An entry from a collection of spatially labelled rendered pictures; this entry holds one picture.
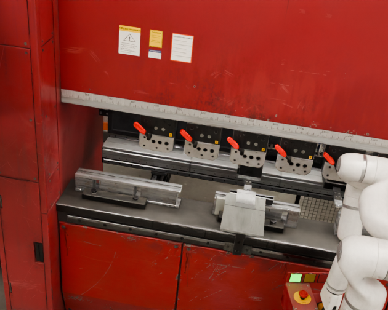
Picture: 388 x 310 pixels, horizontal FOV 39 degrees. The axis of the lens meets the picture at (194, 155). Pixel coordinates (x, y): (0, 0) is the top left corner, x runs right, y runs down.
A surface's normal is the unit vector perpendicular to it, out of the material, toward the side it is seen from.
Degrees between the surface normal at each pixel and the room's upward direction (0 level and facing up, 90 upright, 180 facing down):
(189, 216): 0
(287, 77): 90
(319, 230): 0
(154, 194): 90
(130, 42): 90
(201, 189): 0
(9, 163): 90
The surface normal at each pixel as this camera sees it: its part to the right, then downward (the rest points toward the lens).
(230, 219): 0.10, -0.85
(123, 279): -0.15, 0.51
